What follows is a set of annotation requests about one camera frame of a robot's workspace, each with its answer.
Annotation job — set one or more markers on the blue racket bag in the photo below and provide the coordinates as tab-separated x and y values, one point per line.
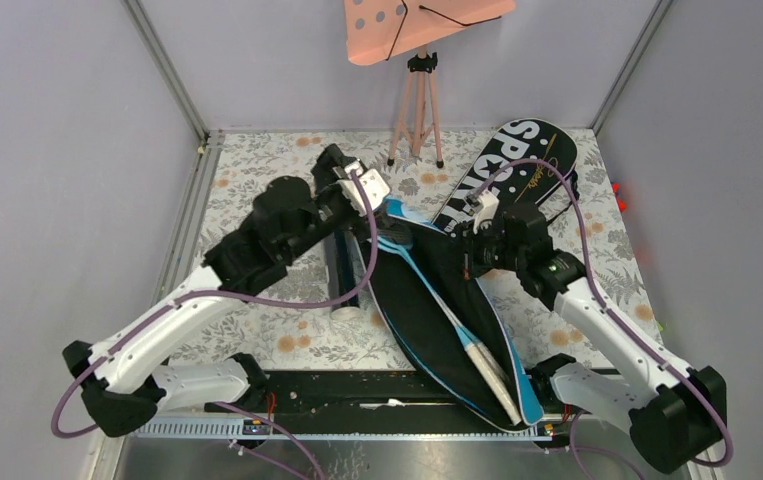
445	325

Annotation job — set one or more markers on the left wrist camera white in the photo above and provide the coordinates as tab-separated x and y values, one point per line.
363	187

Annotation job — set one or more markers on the black shuttlecock tube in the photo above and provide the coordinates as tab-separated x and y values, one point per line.
341	278

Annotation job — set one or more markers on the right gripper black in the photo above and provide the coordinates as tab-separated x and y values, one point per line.
468	244

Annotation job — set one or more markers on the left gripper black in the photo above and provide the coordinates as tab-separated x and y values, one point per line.
328	172

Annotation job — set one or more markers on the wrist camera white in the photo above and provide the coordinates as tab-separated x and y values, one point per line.
363	187
484	205

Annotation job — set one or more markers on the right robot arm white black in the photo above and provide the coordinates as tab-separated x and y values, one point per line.
671	411

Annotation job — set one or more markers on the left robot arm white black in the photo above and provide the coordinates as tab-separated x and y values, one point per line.
125	380

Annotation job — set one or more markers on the pink music stand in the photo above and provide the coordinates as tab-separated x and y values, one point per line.
378	30

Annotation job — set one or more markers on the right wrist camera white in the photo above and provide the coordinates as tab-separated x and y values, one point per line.
484	205

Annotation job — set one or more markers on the black sport racket bag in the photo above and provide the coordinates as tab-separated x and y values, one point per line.
528	138

